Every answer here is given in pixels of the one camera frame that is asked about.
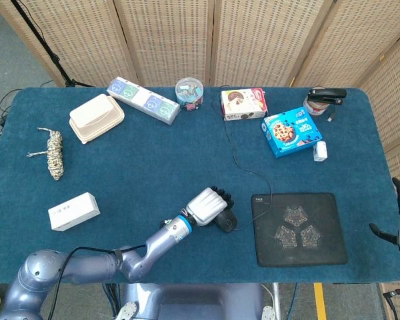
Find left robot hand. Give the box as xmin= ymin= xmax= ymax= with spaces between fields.
xmin=185 ymin=185 xmax=236 ymax=227

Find black computer mouse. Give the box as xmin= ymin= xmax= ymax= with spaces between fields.
xmin=216 ymin=211 xmax=238 ymax=233

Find black mouse pad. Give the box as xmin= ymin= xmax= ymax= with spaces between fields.
xmin=251 ymin=192 xmax=349 ymax=268

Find blue table cloth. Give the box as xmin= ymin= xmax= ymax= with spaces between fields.
xmin=0 ymin=87 xmax=400 ymax=285

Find grey robot torso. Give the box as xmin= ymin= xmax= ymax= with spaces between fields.
xmin=115 ymin=283 xmax=277 ymax=320

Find white red cookie box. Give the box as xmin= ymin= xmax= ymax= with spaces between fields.
xmin=220 ymin=87 xmax=269 ymax=122

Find blue cookie box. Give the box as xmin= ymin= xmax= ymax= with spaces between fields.
xmin=260 ymin=106 xmax=323 ymax=159

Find clear jar of binder clips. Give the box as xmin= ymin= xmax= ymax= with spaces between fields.
xmin=175 ymin=77 xmax=205 ymax=111

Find wrapped tissue multipack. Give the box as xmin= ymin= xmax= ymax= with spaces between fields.
xmin=106 ymin=77 xmax=181 ymax=126

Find white cardboard box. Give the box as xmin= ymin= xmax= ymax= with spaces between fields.
xmin=47 ymin=191 xmax=101 ymax=232

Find red-labelled spread jar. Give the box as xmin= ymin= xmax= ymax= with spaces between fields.
xmin=302 ymin=95 xmax=331 ymax=117

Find beige lidded food container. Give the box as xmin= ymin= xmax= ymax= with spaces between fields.
xmin=69 ymin=93 xmax=125 ymax=145

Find black stapler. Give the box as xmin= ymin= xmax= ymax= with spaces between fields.
xmin=308 ymin=87 xmax=347 ymax=106

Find wicker folding screen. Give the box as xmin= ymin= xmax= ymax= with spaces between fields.
xmin=0 ymin=0 xmax=400 ymax=320

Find black tripod stand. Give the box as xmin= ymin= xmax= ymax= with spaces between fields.
xmin=9 ymin=0 xmax=94 ymax=88

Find thin black cable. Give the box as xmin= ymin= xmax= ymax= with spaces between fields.
xmin=211 ymin=93 xmax=337 ymax=231

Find braided rope bundle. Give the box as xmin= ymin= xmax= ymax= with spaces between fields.
xmin=26 ymin=127 xmax=65 ymax=181

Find black floor cables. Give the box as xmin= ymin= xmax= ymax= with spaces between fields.
xmin=0 ymin=79 xmax=54 ymax=157

